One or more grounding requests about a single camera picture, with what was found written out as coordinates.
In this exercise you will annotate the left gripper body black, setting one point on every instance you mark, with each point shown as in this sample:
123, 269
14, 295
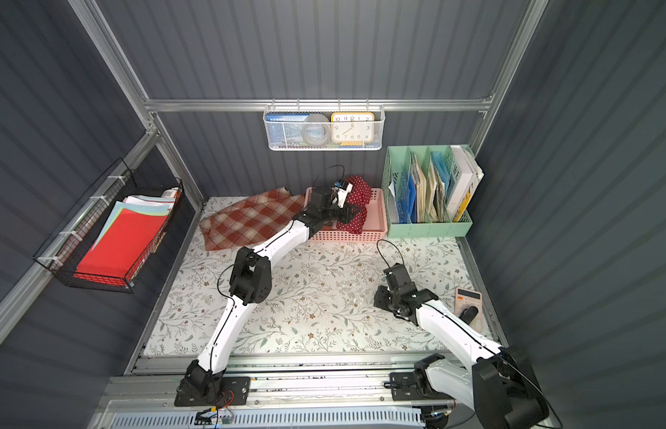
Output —
338, 212

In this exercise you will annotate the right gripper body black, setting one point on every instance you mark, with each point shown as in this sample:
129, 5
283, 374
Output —
390, 299

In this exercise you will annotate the dark red polka-dot skirt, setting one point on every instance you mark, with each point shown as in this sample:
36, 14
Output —
360, 196

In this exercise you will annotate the red plaid skirt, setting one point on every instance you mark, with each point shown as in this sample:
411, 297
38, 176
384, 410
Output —
250, 221

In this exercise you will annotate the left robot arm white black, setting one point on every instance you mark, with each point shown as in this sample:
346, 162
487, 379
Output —
250, 283

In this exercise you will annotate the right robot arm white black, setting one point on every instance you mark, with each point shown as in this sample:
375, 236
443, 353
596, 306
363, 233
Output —
496, 382

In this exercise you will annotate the grey tape roll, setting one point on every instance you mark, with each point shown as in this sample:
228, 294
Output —
316, 130

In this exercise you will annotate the pink plastic basket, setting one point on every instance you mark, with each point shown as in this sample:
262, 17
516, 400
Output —
375, 227

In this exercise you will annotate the small orange white card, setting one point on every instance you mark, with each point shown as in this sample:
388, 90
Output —
466, 298

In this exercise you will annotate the floral table mat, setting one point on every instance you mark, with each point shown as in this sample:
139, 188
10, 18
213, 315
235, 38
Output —
321, 300

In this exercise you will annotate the yellow alarm clock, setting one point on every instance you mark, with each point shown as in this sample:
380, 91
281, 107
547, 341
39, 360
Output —
352, 129

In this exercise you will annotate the blue folders in organizer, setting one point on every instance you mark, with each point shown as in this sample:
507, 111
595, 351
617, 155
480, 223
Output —
407, 198

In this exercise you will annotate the blue box in basket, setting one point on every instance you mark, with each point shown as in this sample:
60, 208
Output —
284, 130

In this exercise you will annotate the mint green file organizer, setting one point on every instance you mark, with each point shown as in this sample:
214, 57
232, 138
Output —
396, 163

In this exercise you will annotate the white book in organizer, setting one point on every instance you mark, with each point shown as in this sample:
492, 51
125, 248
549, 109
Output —
466, 175

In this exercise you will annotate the red paper stack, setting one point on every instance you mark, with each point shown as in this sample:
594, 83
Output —
119, 249

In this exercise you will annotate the white wire wall basket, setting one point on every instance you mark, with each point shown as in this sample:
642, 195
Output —
328, 110

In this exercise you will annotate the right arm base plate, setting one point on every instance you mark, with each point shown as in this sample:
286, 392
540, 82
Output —
407, 386

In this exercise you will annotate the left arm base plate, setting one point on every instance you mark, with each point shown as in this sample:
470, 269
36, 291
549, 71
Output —
226, 391

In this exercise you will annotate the black wire side basket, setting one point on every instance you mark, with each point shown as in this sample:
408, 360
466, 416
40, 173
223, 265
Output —
120, 187

